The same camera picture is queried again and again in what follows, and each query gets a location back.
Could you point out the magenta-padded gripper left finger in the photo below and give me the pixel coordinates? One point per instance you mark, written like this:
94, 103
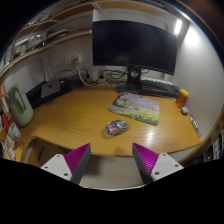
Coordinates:
77, 159

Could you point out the dark slim pen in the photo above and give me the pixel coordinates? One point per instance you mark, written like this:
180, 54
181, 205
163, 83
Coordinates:
195, 126

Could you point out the black keyboard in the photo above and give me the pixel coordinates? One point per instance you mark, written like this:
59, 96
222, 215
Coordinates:
159, 88

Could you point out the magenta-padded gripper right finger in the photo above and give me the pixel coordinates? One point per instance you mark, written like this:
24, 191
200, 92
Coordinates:
148, 159

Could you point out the black computer monitor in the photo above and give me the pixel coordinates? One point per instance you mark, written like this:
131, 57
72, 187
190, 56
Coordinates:
133, 43

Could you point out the white wall socket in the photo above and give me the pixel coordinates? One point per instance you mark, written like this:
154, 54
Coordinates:
75, 59

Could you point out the white power strip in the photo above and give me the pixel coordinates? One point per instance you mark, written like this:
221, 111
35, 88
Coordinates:
96, 76

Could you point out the wooden wall shelf unit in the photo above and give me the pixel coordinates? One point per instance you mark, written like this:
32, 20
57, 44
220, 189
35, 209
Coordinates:
40, 49

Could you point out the transparent computer mouse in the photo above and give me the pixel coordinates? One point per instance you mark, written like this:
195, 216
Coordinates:
116, 127

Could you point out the orange bottle with yellow lid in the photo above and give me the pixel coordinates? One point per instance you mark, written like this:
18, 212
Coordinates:
182, 99

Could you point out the floral landscape print mouse pad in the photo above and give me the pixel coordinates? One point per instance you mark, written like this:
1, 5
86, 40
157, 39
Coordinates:
136, 108

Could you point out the silver mini computer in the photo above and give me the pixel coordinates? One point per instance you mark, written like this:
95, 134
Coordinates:
50, 88

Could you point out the small grey earbuds case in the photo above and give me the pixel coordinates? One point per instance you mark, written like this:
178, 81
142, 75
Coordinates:
184, 110

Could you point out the white light bar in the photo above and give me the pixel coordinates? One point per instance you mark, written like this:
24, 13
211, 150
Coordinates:
178, 26

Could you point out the pale green bag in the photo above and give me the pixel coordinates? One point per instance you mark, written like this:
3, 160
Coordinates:
20, 108

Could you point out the low bookshelf with books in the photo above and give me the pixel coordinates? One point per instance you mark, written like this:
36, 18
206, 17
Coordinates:
215, 146

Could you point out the black desk stand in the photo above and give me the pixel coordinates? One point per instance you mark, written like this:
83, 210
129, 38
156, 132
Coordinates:
33, 95

